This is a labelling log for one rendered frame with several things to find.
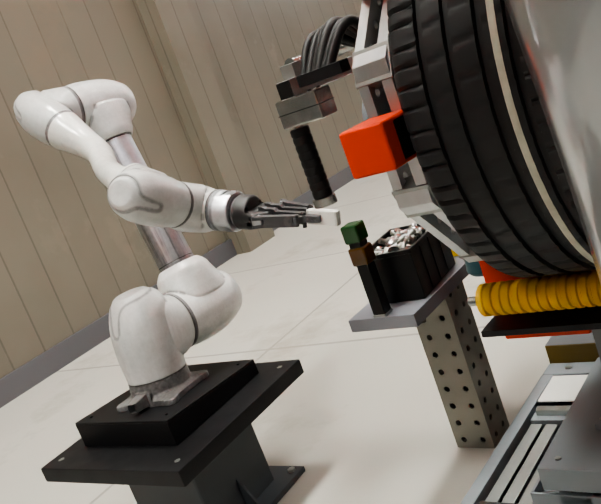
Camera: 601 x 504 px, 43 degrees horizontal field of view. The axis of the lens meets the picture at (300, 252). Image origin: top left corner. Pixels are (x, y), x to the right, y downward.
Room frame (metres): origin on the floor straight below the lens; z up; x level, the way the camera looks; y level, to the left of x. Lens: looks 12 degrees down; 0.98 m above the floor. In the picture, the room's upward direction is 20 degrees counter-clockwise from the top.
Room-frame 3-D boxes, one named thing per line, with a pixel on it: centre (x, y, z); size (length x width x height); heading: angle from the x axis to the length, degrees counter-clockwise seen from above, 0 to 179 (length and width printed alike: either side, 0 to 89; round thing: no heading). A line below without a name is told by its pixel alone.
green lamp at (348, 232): (1.56, -0.12, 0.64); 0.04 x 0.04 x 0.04; 50
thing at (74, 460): (1.86, 0.45, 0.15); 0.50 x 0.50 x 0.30; 53
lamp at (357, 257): (1.56, -0.12, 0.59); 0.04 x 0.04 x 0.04; 50
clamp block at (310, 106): (1.35, -0.10, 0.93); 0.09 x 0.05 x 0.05; 50
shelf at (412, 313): (1.71, -0.25, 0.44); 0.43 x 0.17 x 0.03; 140
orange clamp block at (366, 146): (1.10, -0.16, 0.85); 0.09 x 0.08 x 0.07; 140
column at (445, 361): (1.73, -0.27, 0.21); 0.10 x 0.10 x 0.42; 50
